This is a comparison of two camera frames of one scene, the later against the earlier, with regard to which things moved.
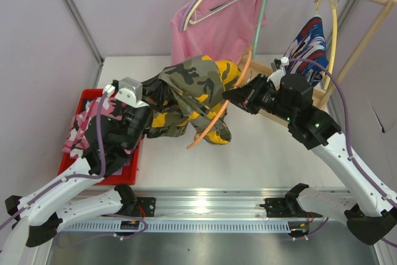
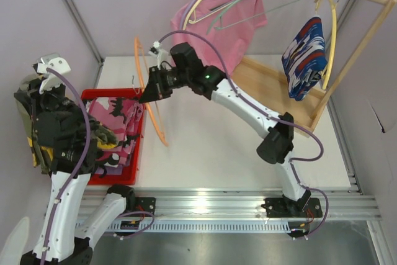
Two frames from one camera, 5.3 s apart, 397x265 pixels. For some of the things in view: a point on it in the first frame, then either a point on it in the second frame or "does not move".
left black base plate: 145,207 does not move
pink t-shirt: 221,23 does not move
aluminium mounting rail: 242,205 does not move
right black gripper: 253,96 to 156,82
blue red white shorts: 307,55 does not move
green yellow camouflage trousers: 191,95 to 62,138
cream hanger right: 335,31 does not move
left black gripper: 148,92 to 45,102
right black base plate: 286,208 does not move
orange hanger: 198,138 to 144,85
